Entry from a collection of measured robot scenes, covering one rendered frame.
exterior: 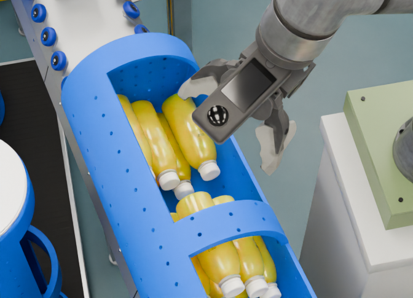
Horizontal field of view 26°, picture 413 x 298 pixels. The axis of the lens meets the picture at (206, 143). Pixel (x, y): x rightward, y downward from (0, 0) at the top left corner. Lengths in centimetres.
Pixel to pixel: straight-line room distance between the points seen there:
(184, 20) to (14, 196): 106
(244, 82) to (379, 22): 244
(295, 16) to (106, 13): 131
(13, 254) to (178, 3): 105
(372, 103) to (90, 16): 79
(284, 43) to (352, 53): 236
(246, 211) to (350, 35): 186
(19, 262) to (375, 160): 76
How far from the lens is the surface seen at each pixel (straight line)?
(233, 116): 96
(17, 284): 197
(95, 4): 219
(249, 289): 160
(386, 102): 170
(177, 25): 269
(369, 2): 90
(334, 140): 171
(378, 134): 166
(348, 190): 166
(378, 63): 328
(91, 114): 169
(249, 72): 97
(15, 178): 182
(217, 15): 336
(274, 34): 93
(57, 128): 293
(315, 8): 88
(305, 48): 93
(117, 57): 171
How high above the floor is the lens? 259
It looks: 59 degrees down
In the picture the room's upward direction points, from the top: straight up
